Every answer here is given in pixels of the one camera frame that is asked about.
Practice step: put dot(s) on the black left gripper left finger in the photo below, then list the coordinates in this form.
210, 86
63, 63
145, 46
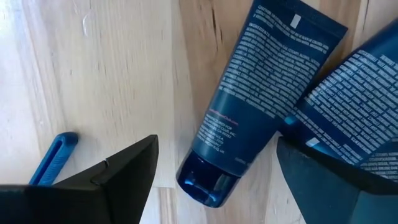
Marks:
109, 186

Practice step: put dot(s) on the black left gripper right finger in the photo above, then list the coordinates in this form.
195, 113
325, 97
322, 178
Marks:
335, 199

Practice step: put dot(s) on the dark blue lotion tube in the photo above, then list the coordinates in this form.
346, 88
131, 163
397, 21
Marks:
248, 124
357, 102
384, 165

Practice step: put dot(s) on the blue disposable razor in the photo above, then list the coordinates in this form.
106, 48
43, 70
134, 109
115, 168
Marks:
66, 141

